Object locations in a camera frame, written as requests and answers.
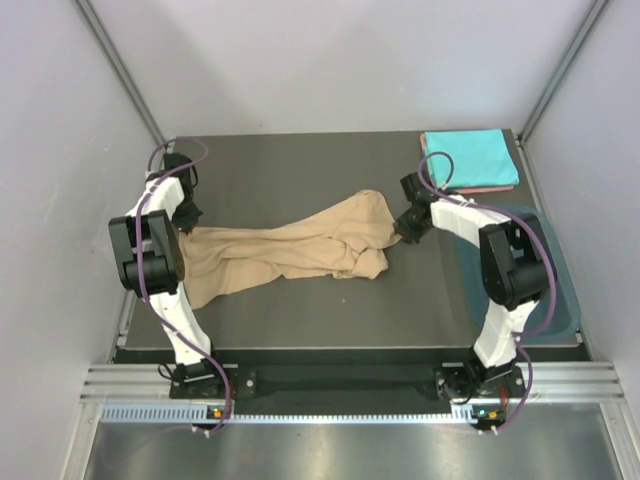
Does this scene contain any beige t shirt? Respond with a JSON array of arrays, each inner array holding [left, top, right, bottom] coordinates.
[[179, 190, 400, 309]]

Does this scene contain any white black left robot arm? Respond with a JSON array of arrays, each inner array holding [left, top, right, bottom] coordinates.
[[108, 153, 227, 399]]

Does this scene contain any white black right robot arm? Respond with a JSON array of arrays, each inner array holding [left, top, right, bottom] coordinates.
[[394, 173, 556, 396]]

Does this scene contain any folded turquoise t shirt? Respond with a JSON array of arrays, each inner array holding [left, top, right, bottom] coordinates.
[[423, 128, 520, 190]]

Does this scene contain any teal plastic bin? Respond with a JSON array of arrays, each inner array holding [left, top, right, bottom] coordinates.
[[457, 204, 582, 345]]

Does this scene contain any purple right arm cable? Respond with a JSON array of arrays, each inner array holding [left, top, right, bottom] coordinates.
[[417, 152, 557, 436]]

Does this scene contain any grey slotted cable duct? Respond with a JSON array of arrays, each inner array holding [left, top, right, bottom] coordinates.
[[100, 403, 499, 426]]

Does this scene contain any aluminium front frame rail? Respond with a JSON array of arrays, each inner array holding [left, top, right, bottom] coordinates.
[[80, 362, 625, 403]]

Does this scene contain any left aluminium corner post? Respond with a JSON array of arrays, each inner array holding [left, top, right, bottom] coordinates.
[[72, 0, 165, 144]]

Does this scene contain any aluminium corner post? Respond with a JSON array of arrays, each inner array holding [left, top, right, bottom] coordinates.
[[516, 0, 612, 145], [72, 0, 165, 144]]

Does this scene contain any right aluminium corner post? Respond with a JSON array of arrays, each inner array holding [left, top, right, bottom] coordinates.
[[516, 0, 612, 145]]

